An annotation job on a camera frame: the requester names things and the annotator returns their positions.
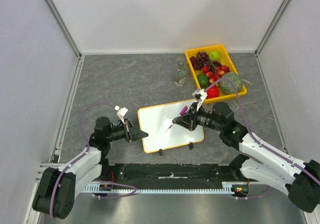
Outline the white slotted cable duct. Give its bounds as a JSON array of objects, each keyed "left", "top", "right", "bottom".
[{"left": 81, "top": 182, "right": 249, "bottom": 195}]

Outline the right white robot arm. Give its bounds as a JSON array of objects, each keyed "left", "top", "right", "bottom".
[{"left": 172, "top": 102, "right": 320, "bottom": 213}]

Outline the red apple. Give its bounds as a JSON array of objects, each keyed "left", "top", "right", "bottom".
[{"left": 206, "top": 86, "right": 219, "bottom": 99}]

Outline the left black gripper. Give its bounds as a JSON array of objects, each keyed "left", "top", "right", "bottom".
[{"left": 105, "top": 119, "right": 148, "bottom": 143}]

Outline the green avocado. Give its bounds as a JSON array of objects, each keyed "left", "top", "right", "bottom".
[{"left": 197, "top": 74, "right": 210, "bottom": 88}]

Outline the clear glass bottle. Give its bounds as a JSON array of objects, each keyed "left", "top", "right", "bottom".
[{"left": 174, "top": 62, "right": 187, "bottom": 86}]

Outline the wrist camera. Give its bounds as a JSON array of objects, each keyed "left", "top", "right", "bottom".
[
  {"left": 192, "top": 88, "right": 207, "bottom": 111},
  {"left": 114, "top": 105, "right": 128, "bottom": 124}
]

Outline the yellow fruit tray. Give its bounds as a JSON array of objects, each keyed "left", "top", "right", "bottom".
[{"left": 185, "top": 44, "right": 247, "bottom": 96}]

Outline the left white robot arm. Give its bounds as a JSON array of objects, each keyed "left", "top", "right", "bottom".
[{"left": 32, "top": 117, "right": 148, "bottom": 220}]

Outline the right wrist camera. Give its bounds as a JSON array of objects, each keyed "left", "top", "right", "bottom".
[{"left": 192, "top": 88, "right": 207, "bottom": 111}]

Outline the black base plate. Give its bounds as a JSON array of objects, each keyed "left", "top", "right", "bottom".
[{"left": 98, "top": 164, "right": 248, "bottom": 183}]

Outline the green apple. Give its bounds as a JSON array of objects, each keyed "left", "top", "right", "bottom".
[{"left": 208, "top": 50, "right": 221, "bottom": 61}]

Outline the purple grape bunch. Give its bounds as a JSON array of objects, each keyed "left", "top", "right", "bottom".
[{"left": 190, "top": 51, "right": 210, "bottom": 70}]

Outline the red cherry bunch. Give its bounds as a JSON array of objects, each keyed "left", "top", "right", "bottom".
[{"left": 201, "top": 61, "right": 230, "bottom": 84}]

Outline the yellow framed whiteboard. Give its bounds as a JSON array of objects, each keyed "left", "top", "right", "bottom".
[{"left": 137, "top": 99, "right": 205, "bottom": 153}]

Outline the magenta marker cap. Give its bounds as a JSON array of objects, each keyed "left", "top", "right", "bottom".
[{"left": 179, "top": 106, "right": 188, "bottom": 116}]

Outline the green netted melon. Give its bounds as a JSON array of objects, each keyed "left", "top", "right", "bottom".
[{"left": 219, "top": 72, "right": 243, "bottom": 95}]

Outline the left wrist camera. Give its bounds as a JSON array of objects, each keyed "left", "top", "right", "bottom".
[{"left": 114, "top": 105, "right": 128, "bottom": 124}]

